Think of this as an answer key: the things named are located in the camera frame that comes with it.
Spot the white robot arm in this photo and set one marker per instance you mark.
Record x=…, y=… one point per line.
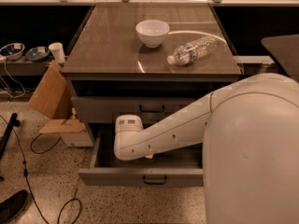
x=249, y=131

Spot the open middle drawer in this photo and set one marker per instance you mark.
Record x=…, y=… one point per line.
x=177, y=168

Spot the grey upper drawer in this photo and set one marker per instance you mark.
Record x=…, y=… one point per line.
x=107, y=109

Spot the grey drawer cabinet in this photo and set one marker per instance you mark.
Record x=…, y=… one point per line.
x=109, y=60

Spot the flat cardboard sheet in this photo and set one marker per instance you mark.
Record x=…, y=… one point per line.
x=63, y=126

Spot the brown cardboard piece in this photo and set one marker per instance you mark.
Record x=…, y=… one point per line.
x=52, y=97

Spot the white bowl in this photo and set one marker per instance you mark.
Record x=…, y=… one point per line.
x=152, y=33

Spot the clear plastic water bottle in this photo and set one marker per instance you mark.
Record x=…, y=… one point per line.
x=193, y=50

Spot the white paper cup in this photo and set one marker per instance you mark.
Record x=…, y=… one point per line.
x=57, y=51

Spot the black stand leg left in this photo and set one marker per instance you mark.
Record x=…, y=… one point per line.
x=13, y=122

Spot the blue bowl right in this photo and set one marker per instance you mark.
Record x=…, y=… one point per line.
x=37, y=54

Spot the blue bowl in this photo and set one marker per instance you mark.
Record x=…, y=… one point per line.
x=12, y=51
x=37, y=54

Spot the low grey shelf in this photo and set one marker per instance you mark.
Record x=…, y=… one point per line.
x=25, y=68

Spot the blue bowl left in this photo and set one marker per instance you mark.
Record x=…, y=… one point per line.
x=12, y=51

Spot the black shoe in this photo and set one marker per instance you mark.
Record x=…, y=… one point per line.
x=12, y=206

